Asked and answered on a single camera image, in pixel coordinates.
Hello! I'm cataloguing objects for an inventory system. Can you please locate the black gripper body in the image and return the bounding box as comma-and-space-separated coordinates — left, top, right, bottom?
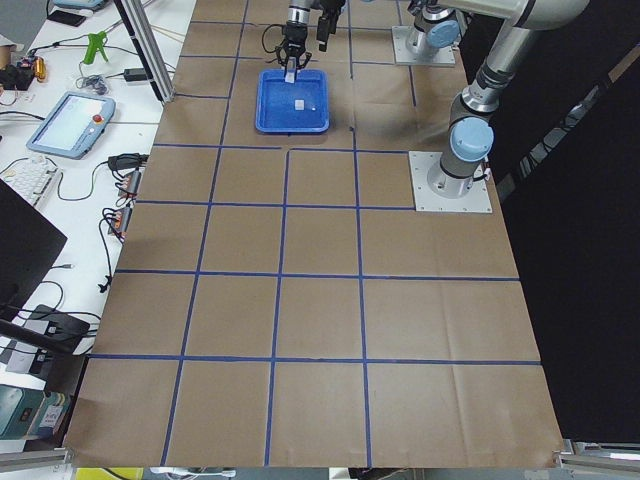
280, 22, 308, 63

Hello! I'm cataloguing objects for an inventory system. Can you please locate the blue plastic tray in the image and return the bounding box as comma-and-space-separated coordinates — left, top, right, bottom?
255, 69, 330, 134

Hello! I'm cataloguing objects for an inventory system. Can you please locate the black power adapter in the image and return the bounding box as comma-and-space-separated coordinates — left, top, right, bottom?
122, 68, 149, 82

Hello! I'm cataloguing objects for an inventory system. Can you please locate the green glue gun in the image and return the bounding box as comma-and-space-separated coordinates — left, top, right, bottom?
83, 31, 109, 65

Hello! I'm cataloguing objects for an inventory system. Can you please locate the teach pendant tablet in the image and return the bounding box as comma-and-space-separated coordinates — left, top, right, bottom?
26, 91, 116, 159

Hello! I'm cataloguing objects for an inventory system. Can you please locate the brown paper table cover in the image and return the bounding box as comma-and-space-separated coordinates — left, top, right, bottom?
65, 1, 562, 468

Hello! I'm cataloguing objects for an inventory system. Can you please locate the white keyboard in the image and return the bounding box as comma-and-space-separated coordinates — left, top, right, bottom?
1, 157, 61, 209

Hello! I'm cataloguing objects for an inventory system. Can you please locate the black monitor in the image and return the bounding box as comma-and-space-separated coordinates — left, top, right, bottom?
1, 183, 71, 353

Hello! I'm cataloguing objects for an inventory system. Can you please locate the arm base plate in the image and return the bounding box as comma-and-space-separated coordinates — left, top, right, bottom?
392, 26, 457, 67
408, 151, 493, 214

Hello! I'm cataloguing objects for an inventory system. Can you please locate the aluminium frame post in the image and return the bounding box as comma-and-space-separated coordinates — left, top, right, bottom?
114, 0, 175, 105

